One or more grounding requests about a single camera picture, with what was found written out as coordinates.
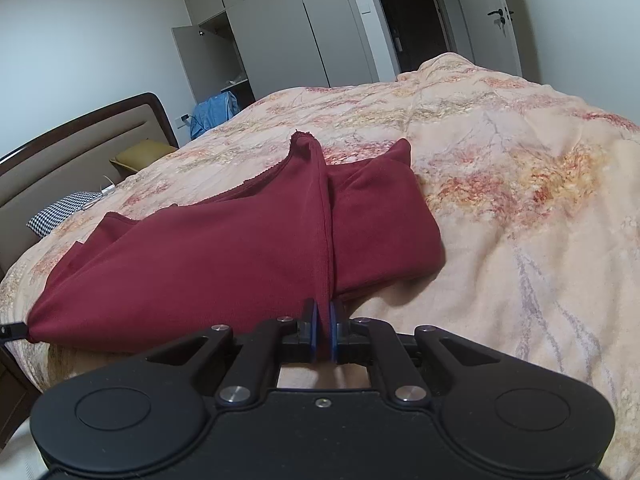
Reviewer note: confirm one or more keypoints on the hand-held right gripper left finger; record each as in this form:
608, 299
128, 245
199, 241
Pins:
311, 332

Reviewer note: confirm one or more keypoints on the dark wooden bed frame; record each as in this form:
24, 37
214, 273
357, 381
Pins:
17, 375

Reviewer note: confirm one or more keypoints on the white door frame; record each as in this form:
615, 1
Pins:
372, 5

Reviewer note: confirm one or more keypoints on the dark red sweater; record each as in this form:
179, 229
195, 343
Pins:
200, 270

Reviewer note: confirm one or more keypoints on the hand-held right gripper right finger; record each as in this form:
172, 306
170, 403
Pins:
334, 335

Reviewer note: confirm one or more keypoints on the white cloth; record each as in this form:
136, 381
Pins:
20, 455

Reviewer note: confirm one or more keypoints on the open grey wardrobe door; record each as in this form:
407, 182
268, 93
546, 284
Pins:
190, 60

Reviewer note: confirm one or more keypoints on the grey built-in wardrobe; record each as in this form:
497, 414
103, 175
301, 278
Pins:
340, 25

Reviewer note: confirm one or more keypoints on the blue garment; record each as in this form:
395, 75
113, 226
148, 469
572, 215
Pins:
215, 112

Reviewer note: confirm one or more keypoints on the white room door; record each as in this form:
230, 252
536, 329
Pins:
480, 40

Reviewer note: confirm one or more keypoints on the houndstooth pillow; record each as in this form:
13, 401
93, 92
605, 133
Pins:
60, 210

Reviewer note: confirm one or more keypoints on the floral peach duvet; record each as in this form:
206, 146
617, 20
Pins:
525, 210

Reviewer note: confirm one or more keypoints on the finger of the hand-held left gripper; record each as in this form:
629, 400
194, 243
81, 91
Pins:
15, 332

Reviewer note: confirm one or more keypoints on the olive green pillow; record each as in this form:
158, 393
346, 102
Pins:
142, 156

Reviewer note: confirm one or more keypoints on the beige padded bed headboard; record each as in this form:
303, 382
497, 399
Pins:
75, 160

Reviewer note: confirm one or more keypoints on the white wall socket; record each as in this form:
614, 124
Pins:
181, 120

